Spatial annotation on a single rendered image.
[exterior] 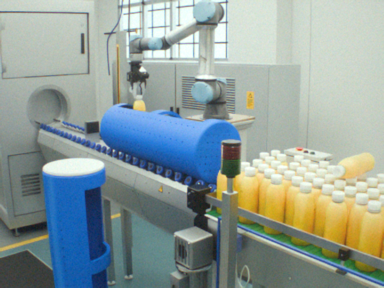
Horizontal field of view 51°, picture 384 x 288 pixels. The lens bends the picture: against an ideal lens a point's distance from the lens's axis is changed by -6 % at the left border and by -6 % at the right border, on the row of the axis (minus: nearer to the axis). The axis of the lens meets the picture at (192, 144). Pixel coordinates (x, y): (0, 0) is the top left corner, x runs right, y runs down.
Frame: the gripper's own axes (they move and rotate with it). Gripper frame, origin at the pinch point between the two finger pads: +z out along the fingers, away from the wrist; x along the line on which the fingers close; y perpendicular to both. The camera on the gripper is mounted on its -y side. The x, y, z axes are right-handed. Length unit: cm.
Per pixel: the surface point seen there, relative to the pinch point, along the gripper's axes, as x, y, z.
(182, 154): 20, -68, 19
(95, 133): 4, 51, 28
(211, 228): 29, -97, 42
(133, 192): 19, -22, 49
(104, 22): -209, 447, -85
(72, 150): 18, 58, 39
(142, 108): 0.0, -3.8, 6.7
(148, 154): 19, -39, 25
